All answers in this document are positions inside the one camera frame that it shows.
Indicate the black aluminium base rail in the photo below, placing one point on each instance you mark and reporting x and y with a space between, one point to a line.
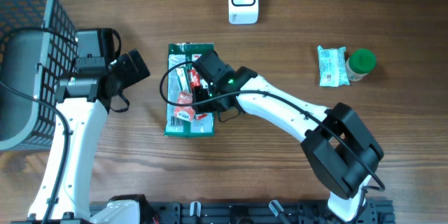
309 211

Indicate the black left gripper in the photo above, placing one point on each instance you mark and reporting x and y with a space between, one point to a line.
127 61

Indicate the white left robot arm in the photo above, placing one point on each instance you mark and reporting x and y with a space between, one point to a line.
83 103

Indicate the red stick sachet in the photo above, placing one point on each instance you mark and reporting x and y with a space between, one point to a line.
193 77

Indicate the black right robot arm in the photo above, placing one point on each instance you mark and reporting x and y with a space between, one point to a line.
340 149

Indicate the mint flushable wipes pack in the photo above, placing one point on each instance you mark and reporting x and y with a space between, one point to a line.
332 68

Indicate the orange tissue packet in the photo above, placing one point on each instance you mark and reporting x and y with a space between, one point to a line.
186 113

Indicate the grey mesh shopping basket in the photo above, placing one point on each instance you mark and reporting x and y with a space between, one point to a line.
37 47

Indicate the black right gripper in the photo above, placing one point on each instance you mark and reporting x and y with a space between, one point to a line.
199 94

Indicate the green 3M cleaner package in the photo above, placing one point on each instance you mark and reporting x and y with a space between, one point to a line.
178 53

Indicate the green narrow box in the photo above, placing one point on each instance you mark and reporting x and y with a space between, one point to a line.
183 80

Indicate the green lid jar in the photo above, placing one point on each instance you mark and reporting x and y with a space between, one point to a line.
360 64

